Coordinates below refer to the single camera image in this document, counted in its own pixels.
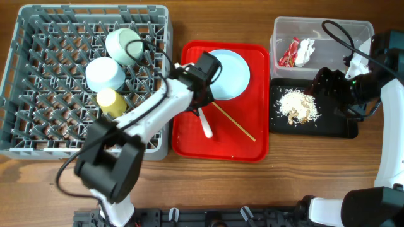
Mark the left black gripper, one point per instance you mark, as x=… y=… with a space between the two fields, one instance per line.
x=209 y=99

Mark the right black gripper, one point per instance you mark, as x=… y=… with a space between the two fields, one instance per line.
x=337 y=78

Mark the rice and food scraps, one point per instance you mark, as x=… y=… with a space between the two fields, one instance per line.
x=297 y=107

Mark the white plastic fork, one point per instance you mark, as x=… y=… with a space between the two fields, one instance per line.
x=205 y=125

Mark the red snack wrapper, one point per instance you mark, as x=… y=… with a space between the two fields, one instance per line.
x=290 y=55

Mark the pale green bowl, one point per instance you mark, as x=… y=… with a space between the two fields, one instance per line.
x=124 y=46

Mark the yellow plastic cup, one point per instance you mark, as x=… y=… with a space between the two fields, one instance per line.
x=111 y=102

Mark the light blue bowl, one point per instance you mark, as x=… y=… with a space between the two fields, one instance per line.
x=104 y=72

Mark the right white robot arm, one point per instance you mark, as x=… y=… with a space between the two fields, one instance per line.
x=381 y=205

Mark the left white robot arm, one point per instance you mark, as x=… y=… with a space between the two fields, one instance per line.
x=110 y=161

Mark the clear plastic waste bin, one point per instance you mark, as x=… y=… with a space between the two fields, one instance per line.
x=327 y=53

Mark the black waste tray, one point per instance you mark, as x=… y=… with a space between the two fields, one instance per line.
x=328 y=124

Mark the grey plastic dishwasher rack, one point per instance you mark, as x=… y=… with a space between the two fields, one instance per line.
x=46 y=105

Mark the wooden chopstick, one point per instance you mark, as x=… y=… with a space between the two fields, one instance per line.
x=234 y=122

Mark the light blue round plate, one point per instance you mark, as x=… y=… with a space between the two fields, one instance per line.
x=234 y=77

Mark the crumpled white tissue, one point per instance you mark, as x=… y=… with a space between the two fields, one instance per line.
x=304 y=52

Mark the red plastic tray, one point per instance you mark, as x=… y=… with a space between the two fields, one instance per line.
x=250 y=110

